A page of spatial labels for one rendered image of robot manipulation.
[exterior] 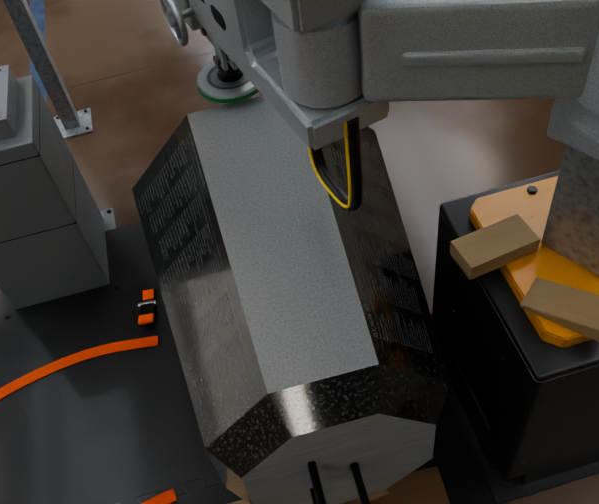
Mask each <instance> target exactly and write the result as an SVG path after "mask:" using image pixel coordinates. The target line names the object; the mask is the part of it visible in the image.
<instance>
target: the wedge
mask: <svg viewBox="0 0 599 504"><path fill-rule="evenodd" d="M520 307H521V308H523V309H525V310H527V311H530V312H532V313H534V314H536V315H539V316H541V317H543V318H545V319H548V320H550V321H552V322H554V323H557V324H559V325H561V326H563V327H566V328H568V329H570V330H573V331H575V332H577V333H579V334H582V335H584V336H586V337H588V338H591V339H593V340H595V341H597V342H599V295H598V294H595V293H591V292H588V291H584V290H581V289H577V288H574V287H570V286H566V285H563V284H559V283H556V282H552V281H549V280H545V279H542V278H538V277H537V278H535V280H534V282H533V283H532V285H531V287H530V289H529V290H528V292H527V294H526V295H525V297H524V299H523V300H522V302H521V304H520Z"/></svg>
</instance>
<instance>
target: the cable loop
mask: <svg viewBox="0 0 599 504"><path fill-rule="evenodd" d="M344 134H345V137H344V138H345V151H346V164H347V176H348V194H347V193H346V192H345V191H344V190H343V189H342V188H341V187H340V186H339V184H338V183H337V182H336V181H335V179H334V178H333V177H332V175H331V173H330V172H329V170H328V168H327V166H326V163H325V160H324V157H323V152H322V148H320V149H317V150H314V149H313V148H310V149H309V148H308V151H309V156H310V160H311V164H312V167H313V169H314V171H315V174H316V175H317V177H318V179H319V181H320V182H321V183H322V185H323V186H324V187H325V189H326V190H327V191H328V193H329V194H330V195H331V196H332V197H333V198H334V199H335V200H336V202H337V203H338V204H340V205H341V206H342V207H344V208H346V209H347V210H349V211H356V210H357V209H358V208H359V207H360V206H361V202H362V165H361V147H360V129H359V117H356V118H354V119H351V120H349V121H347V122H345V123H344Z"/></svg>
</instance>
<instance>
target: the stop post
mask: <svg viewBox="0 0 599 504"><path fill-rule="evenodd" d="M2 1H3V3H4V5H5V7H6V9H7V11H8V13H9V15H10V17H11V19H12V22H13V24H14V26H15V28H16V30H17V32H18V34H19V36H20V38H21V40H22V42H23V44H24V46H25V48H26V50H27V52H28V54H29V56H30V59H31V61H32V63H33V65H34V67H35V69H36V71H37V73H38V75H39V77H40V79H41V81H42V83H43V85H44V87H45V89H46V91H47V93H48V96H49V98H50V100H51V102H52V104H53V106H54V108H55V110H56V112H57V114H58V116H55V117H53V118H54V120H55V122H56V124H57V126H58V128H59V130H60V132H61V134H62V136H63V138H64V139H67V138H71V137H75V136H79V135H83V134H87V133H91V132H93V127H92V118H91V109H90V108H87V109H83V110H79V111H76V109H75V106H74V104H73V102H72V100H71V98H70V95H69V93H68V91H67V89H66V87H65V85H64V82H63V80H62V78H61V76H60V74H59V71H58V69H57V67H56V65H55V63H54V60H53V58H52V56H51V54H50V52H49V50H48V47H47V45H46V43H45V41H44V39H43V36H42V34H41V32H40V30H39V28H38V25H37V23H36V21H35V19H34V17H33V14H32V12H31V10H30V8H29V6H28V4H27V1H26V0H2Z"/></svg>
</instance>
